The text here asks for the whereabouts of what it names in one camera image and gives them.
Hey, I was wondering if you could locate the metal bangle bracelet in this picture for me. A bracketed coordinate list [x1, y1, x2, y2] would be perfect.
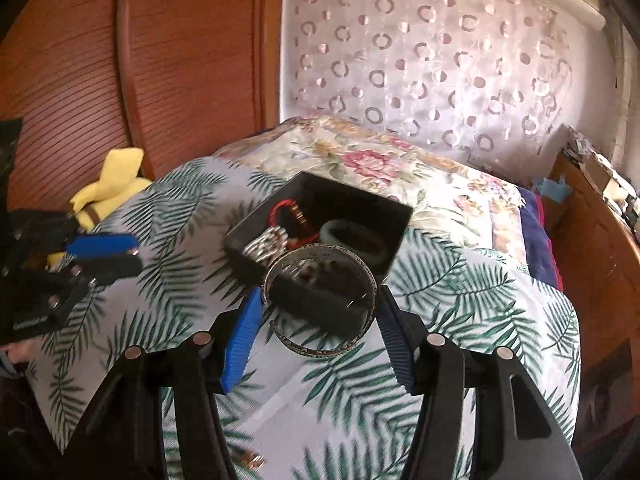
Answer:
[260, 242, 380, 359]

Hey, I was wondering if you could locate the red bead necklace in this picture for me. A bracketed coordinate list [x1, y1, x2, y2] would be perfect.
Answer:
[267, 198, 321, 248]

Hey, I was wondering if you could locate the black open jewelry box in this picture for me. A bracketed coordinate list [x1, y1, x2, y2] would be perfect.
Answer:
[222, 172, 413, 285]

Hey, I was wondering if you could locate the person's left hand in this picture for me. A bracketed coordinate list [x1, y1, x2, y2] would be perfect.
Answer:
[0, 338, 40, 378]

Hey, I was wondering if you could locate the palm leaf print cloth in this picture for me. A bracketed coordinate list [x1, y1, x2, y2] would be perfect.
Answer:
[28, 157, 580, 479]

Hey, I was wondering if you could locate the dark blue blanket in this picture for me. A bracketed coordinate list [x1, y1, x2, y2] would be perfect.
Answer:
[518, 186, 563, 292]

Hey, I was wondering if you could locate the floral quilt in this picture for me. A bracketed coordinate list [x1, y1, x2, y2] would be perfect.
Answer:
[216, 116, 527, 271]

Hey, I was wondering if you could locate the wooden side cabinet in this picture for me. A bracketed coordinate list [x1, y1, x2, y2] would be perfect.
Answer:
[542, 153, 639, 368]

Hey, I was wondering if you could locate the wooden wardrobe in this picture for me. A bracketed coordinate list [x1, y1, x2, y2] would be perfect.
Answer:
[1, 0, 282, 209]

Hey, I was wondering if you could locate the blue paper item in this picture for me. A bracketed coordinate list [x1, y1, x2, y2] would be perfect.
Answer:
[533, 177, 573, 204]

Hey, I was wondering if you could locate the clutter pile on cabinet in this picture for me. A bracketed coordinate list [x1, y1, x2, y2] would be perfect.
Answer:
[563, 125, 639, 230]

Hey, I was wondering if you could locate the pink circle pattern curtain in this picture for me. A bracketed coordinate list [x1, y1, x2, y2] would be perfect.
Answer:
[280, 0, 615, 181]

